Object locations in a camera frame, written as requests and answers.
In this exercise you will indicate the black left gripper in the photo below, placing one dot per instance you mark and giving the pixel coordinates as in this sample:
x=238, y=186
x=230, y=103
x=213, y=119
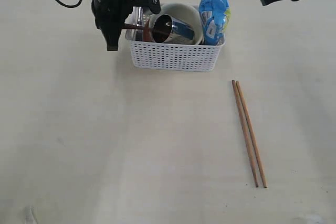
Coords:
x=110, y=16

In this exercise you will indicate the steel table knife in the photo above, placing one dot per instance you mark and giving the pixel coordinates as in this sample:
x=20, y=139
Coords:
x=138, y=34

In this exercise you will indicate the dark red wooden spoon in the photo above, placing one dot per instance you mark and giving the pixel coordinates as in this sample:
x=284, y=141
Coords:
x=137, y=27

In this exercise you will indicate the brown wooden chopstick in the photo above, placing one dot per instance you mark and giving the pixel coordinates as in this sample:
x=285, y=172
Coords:
x=252, y=135
x=245, y=132

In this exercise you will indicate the small dark red dish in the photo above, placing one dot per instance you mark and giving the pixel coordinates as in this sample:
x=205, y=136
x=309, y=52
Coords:
x=147, y=37

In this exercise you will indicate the shiny steel cup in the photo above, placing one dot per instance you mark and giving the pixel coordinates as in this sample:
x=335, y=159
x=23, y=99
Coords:
x=169, y=30

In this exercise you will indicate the blue snack packet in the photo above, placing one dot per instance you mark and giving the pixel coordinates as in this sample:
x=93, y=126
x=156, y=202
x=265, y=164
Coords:
x=214, y=15

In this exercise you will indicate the cream ceramic bowl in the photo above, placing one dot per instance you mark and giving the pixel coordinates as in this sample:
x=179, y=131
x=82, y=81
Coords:
x=184, y=12

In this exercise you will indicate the white perforated plastic basket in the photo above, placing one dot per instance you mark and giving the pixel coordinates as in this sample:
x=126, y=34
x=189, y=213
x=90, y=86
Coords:
x=179, y=57

